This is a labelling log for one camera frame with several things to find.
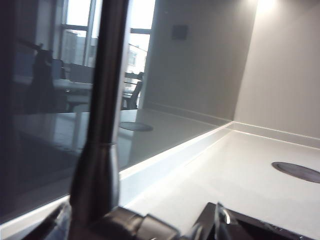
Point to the round dark countertop cover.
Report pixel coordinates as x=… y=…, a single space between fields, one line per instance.
x=297 y=172

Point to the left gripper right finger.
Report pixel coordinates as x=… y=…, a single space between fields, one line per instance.
x=215 y=222

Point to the black kitchen sink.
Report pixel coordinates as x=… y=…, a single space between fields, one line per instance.
x=262 y=232

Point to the brushed steel faucet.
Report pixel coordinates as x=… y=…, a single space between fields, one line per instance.
x=105 y=100

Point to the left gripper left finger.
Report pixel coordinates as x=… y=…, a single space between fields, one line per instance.
x=51 y=222

